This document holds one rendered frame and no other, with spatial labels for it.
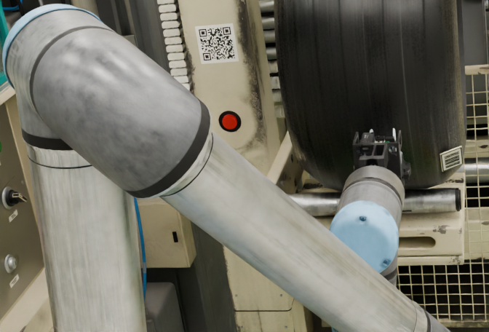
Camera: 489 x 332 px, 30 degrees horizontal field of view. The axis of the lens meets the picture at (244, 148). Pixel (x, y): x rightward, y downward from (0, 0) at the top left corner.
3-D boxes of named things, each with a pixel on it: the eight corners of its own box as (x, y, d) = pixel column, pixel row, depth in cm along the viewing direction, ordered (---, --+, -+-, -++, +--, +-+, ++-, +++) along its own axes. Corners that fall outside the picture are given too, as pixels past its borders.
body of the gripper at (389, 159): (403, 128, 143) (397, 159, 132) (407, 178, 146) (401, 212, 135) (354, 130, 145) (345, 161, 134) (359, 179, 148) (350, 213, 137)
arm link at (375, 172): (404, 232, 131) (338, 233, 134) (407, 217, 136) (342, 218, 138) (400, 176, 128) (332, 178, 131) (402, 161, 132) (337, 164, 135)
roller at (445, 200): (281, 203, 182) (279, 221, 179) (276, 189, 178) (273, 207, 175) (461, 197, 172) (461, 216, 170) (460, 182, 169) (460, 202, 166)
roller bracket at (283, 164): (263, 242, 176) (255, 196, 172) (297, 157, 211) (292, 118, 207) (279, 242, 175) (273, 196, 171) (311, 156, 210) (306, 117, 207)
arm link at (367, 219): (324, 279, 123) (326, 213, 119) (337, 235, 134) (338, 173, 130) (395, 286, 121) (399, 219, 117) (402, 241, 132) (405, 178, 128)
